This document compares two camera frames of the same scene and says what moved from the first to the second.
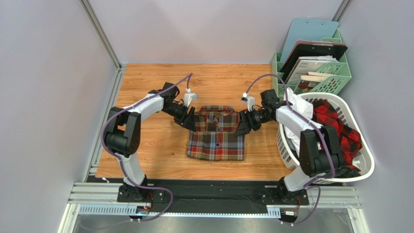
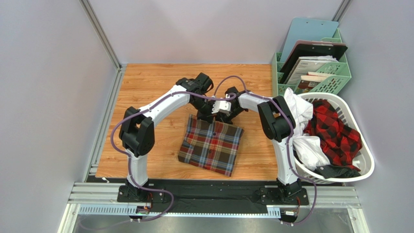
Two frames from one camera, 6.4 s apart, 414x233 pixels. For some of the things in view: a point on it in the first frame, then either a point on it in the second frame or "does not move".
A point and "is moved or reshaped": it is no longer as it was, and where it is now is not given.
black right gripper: x=246 y=119 → x=227 y=116
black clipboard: x=335 y=50 does not move
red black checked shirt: x=325 y=114 does not move
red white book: x=308 y=82 does not move
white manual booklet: x=306 y=64 does not move
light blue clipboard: x=304 y=29 does not move
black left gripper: x=187 y=121 → x=208 y=116
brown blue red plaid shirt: x=215 y=138 is moved or reshaped
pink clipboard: x=316 y=42 does not move
